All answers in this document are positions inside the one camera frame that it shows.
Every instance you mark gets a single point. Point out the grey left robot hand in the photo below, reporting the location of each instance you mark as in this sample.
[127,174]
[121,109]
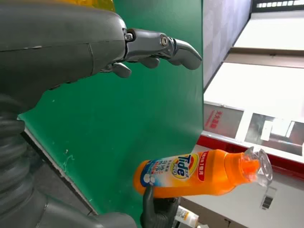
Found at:
[59,47]

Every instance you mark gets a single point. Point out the orange Tide detergent bottle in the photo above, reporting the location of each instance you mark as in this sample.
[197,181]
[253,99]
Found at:
[209,176]

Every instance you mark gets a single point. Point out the white bottle with yellow cap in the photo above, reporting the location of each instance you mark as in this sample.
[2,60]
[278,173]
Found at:
[187,216]

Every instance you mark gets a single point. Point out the yellow plastic sheet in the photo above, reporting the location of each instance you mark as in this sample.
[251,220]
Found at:
[99,3]

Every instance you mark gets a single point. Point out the green table mat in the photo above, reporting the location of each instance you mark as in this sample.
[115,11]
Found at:
[118,126]

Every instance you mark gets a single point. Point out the red and white display cabinet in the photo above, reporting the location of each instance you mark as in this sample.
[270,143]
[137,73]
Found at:
[223,121]

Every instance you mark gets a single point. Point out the white counter with black base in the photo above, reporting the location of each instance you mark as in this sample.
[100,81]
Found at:
[237,207]

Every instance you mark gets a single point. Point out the small vent grille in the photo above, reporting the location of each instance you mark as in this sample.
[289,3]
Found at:
[268,201]

